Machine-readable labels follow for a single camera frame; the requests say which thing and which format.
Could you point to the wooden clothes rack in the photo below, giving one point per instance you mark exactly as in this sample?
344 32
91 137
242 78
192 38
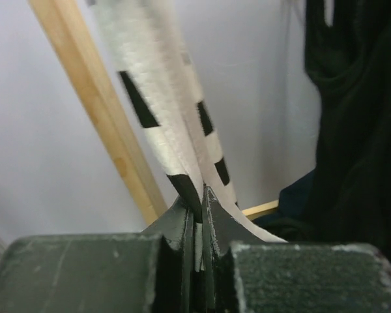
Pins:
75 48

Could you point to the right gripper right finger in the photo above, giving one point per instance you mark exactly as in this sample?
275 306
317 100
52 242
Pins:
246 274

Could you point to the black white striped tank top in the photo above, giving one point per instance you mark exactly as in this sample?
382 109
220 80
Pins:
157 72

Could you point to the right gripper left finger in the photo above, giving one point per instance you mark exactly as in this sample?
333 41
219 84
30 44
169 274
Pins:
148 271

